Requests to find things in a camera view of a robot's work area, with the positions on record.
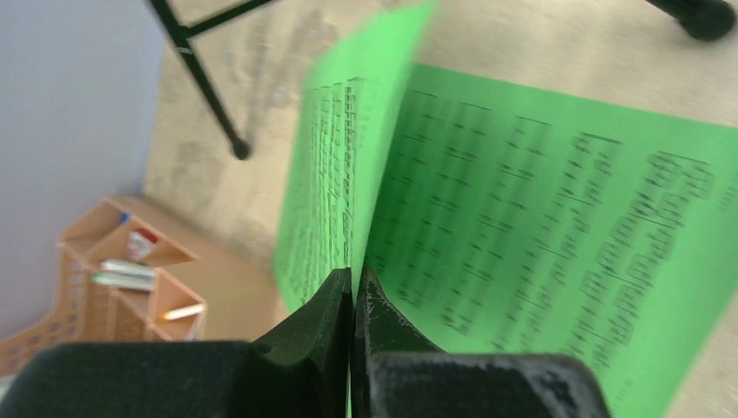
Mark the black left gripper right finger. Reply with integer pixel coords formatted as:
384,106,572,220
351,267,611,417

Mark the green sheet music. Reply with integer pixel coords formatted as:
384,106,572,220
366,65,737,417
272,1,435,311

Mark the black music stand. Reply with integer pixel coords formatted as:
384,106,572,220
147,0,271,160

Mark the red white small box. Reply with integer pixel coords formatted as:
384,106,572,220
126,228,158,262

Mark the green cap white marker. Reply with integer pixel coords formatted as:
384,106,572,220
92,273,154,292

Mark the peach plastic file organizer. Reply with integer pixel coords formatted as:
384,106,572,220
0,196,290,379

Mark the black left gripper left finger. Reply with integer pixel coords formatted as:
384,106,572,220
1,269,353,417

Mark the yellow tip white pen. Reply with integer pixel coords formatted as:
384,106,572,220
161,303,205,321

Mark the white marker tube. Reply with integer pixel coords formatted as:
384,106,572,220
99,260,154,278

